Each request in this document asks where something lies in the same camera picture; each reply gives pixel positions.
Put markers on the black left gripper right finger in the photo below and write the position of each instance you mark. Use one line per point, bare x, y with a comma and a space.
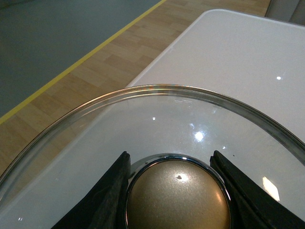
253, 208

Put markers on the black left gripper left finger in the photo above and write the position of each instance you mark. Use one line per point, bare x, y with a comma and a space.
103, 206

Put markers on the glass pot lid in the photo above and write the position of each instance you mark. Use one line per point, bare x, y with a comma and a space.
170, 133

